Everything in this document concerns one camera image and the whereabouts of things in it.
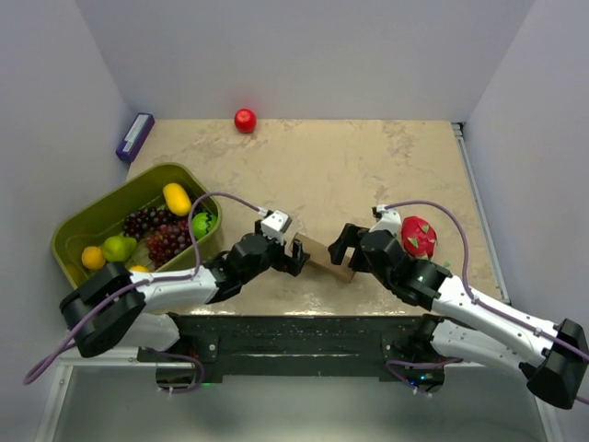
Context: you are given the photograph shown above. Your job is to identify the red apple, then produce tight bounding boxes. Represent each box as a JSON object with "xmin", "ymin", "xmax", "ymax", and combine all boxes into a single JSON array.
[{"xmin": 234, "ymin": 108, "xmax": 257, "ymax": 134}]

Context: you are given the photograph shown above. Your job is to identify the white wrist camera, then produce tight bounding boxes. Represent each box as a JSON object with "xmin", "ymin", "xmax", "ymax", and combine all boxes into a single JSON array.
[
  {"xmin": 260, "ymin": 210, "xmax": 292, "ymax": 244},
  {"xmin": 369, "ymin": 204, "xmax": 402, "ymax": 236}
]

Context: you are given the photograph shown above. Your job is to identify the brown cardboard box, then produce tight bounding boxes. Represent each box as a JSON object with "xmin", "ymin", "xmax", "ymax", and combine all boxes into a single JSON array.
[{"xmin": 291, "ymin": 232, "xmax": 356, "ymax": 284}]

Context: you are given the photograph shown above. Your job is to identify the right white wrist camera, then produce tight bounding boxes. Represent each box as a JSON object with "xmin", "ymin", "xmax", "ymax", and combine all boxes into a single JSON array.
[{"xmin": 369, "ymin": 204, "xmax": 402, "ymax": 236}]

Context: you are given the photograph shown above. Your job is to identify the orange fruit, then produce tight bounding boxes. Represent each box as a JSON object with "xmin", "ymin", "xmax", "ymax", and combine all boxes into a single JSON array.
[
  {"xmin": 81, "ymin": 246, "xmax": 106, "ymax": 271},
  {"xmin": 128, "ymin": 265, "xmax": 151, "ymax": 273}
]

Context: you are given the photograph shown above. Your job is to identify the yellow mango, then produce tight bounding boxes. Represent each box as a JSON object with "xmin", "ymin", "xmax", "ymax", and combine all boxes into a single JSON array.
[{"xmin": 162, "ymin": 182, "xmax": 192, "ymax": 216}]

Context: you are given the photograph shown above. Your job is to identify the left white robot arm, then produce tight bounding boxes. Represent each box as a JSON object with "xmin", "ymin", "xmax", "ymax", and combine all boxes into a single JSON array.
[{"xmin": 60, "ymin": 221, "xmax": 310, "ymax": 358}]

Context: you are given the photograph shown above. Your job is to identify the purple rectangular box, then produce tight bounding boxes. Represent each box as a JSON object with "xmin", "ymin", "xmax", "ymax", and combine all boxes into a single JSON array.
[{"xmin": 115, "ymin": 112, "xmax": 156, "ymax": 164}]

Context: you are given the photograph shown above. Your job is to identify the green striped toy fruit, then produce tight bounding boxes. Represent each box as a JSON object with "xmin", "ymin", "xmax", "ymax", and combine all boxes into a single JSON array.
[{"xmin": 191, "ymin": 212, "xmax": 217, "ymax": 240}]

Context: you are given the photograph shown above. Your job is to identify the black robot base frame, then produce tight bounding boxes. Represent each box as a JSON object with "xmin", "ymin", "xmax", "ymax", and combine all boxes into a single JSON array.
[{"xmin": 137, "ymin": 315, "xmax": 445, "ymax": 393}]

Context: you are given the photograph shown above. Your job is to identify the red grape bunch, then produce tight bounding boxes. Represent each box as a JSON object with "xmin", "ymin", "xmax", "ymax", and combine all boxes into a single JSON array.
[{"xmin": 145, "ymin": 218, "xmax": 192, "ymax": 269}]

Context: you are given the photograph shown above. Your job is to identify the green pear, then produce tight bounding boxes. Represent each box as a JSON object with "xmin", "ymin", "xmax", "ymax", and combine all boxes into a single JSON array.
[{"xmin": 100, "ymin": 236, "xmax": 137, "ymax": 262}]

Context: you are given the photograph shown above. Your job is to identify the purple grape bunch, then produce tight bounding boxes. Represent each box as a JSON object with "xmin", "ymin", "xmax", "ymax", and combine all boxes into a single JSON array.
[{"xmin": 123, "ymin": 207, "xmax": 176, "ymax": 241}]

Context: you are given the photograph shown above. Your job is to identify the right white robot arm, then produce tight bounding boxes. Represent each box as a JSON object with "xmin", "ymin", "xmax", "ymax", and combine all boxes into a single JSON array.
[{"xmin": 328, "ymin": 224, "xmax": 588, "ymax": 410}]

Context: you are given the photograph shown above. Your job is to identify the red dragon fruit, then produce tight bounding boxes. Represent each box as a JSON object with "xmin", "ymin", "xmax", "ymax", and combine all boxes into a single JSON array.
[{"xmin": 400, "ymin": 215, "xmax": 438, "ymax": 261}]

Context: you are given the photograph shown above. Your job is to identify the olive green plastic bin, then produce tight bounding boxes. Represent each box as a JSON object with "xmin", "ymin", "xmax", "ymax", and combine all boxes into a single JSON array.
[{"xmin": 52, "ymin": 163, "xmax": 224, "ymax": 289}]

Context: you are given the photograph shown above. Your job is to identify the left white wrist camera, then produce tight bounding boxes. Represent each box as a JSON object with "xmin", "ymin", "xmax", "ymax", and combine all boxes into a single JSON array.
[{"xmin": 260, "ymin": 210, "xmax": 292, "ymax": 244}]

